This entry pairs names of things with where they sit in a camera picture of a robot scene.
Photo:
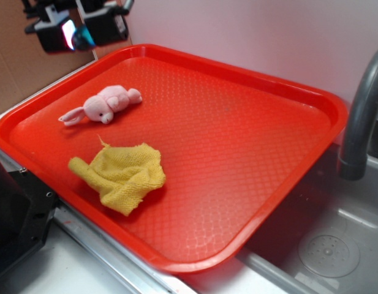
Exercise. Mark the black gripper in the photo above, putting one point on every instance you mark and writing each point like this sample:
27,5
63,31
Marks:
104,20

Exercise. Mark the grey toy faucet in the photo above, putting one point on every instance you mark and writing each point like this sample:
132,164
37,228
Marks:
361,133

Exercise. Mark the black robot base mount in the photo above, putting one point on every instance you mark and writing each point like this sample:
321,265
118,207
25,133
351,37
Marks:
27,206

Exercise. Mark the grey toy sink basin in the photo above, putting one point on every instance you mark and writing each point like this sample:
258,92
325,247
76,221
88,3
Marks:
323,237

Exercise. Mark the red plastic tray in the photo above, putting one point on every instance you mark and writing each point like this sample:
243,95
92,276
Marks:
233,144

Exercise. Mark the pink plush bunny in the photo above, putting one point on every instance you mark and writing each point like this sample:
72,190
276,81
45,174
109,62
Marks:
103,106

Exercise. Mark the crumpled yellow cloth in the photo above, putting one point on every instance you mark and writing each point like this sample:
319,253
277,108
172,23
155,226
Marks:
122,176

